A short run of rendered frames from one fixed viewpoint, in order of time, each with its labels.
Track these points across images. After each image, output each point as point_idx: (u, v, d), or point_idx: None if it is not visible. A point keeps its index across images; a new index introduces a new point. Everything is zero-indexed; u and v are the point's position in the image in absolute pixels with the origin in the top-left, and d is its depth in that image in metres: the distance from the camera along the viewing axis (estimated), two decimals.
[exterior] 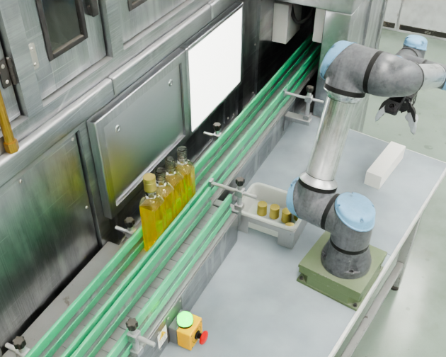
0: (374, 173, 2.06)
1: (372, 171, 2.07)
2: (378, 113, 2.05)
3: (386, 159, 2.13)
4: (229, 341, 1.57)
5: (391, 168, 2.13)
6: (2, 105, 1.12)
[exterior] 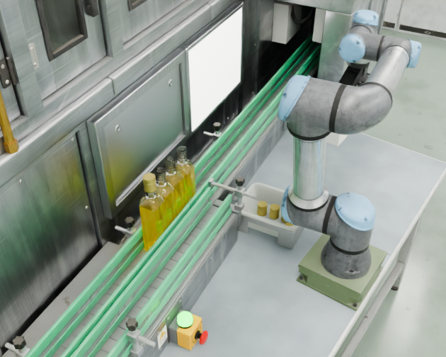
0: None
1: None
2: None
3: None
4: (229, 341, 1.57)
5: None
6: (2, 105, 1.12)
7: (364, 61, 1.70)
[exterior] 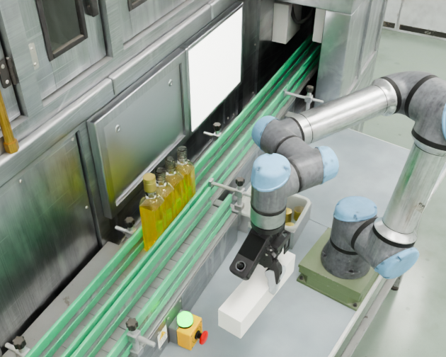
0: (229, 314, 1.21)
1: (227, 309, 1.22)
2: None
3: (257, 283, 1.27)
4: (229, 341, 1.57)
5: (265, 298, 1.27)
6: (2, 105, 1.12)
7: (273, 227, 1.14)
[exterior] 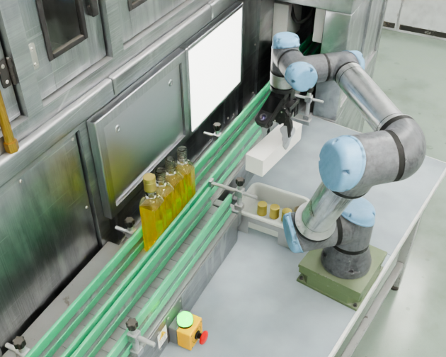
0: (254, 156, 1.64)
1: (252, 154, 1.65)
2: (262, 131, 1.73)
3: (274, 139, 1.71)
4: (229, 341, 1.57)
5: (279, 151, 1.71)
6: (2, 105, 1.12)
7: (287, 87, 1.58)
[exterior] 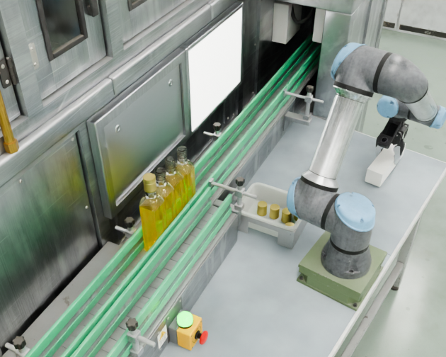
0: (374, 171, 2.05)
1: (372, 169, 2.06)
2: (376, 150, 2.14)
3: (386, 156, 2.12)
4: (229, 341, 1.57)
5: (391, 166, 2.12)
6: (2, 105, 1.12)
7: None
